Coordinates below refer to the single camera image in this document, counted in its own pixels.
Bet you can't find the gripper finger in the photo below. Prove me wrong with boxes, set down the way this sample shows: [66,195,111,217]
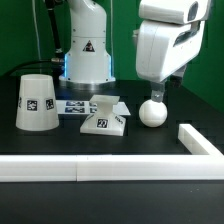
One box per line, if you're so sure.
[151,82,165,102]
[170,65,187,87]

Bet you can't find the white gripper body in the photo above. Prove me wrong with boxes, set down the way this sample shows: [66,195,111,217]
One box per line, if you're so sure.
[136,20,205,83]

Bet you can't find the white lamp bulb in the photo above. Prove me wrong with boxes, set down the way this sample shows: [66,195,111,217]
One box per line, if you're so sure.
[139,100,167,127]

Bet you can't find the white lamp base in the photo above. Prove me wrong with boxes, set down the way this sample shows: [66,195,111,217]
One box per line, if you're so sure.
[80,95,126,136]

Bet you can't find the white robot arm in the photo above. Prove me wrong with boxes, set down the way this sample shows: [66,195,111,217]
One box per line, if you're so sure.
[60,0,212,103]

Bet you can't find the white lamp shade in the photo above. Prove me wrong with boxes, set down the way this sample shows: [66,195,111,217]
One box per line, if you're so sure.
[16,74,59,131]

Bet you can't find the white L-shaped fence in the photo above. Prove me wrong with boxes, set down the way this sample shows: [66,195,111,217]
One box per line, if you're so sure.
[0,124,224,182]

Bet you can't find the tag marker sheet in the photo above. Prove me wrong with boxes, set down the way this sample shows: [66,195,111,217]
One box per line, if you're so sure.
[56,100,130,116]

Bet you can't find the black cable hose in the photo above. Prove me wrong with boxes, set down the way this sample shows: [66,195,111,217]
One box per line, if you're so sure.
[9,0,68,76]

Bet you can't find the thin white cable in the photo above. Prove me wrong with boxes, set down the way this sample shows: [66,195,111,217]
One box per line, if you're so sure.
[31,0,43,61]

